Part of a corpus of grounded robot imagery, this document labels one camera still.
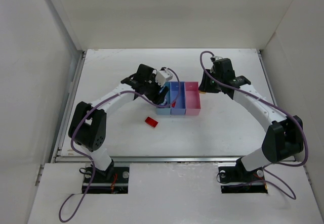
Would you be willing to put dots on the dark blue container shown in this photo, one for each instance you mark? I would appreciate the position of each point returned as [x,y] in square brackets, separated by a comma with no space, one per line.
[178,90]

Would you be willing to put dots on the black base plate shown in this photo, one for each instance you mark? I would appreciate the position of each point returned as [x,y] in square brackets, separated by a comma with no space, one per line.
[234,180]
[114,182]

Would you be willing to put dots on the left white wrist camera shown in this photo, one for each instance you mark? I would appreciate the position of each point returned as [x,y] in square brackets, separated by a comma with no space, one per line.
[163,76]

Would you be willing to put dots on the light blue container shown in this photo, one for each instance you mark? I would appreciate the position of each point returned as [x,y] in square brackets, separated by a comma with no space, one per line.
[165,110]

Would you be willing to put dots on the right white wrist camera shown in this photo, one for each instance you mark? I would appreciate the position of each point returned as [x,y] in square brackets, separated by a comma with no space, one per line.
[217,62]

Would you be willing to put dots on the pink container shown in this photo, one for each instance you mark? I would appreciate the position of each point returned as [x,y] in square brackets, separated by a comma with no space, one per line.
[192,99]

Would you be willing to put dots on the aluminium rail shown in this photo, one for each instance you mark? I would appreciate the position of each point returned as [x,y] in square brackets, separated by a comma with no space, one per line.
[146,159]

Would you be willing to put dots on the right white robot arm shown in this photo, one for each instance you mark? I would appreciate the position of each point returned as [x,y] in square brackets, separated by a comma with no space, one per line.
[284,136]

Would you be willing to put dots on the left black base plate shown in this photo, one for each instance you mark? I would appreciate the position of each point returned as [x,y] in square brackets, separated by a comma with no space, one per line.
[114,182]

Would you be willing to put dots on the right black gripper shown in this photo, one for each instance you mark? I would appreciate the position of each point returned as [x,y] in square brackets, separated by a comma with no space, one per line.
[206,83]

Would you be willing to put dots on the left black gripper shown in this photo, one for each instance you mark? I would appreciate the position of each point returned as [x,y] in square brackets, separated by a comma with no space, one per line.
[159,94]

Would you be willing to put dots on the purple flower top lego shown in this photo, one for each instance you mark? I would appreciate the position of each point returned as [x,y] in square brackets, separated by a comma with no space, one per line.
[165,102]

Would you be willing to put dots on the large red lego brick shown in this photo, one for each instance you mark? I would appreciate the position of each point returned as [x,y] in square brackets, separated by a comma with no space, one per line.
[151,122]

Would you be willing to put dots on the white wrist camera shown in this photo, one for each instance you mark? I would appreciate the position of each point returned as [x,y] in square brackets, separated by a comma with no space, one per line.
[217,62]
[163,76]

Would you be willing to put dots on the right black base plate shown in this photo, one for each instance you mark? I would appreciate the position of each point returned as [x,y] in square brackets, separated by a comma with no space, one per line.
[234,180]

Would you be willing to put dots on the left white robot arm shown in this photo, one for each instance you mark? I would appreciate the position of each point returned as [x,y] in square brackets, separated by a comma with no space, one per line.
[88,125]

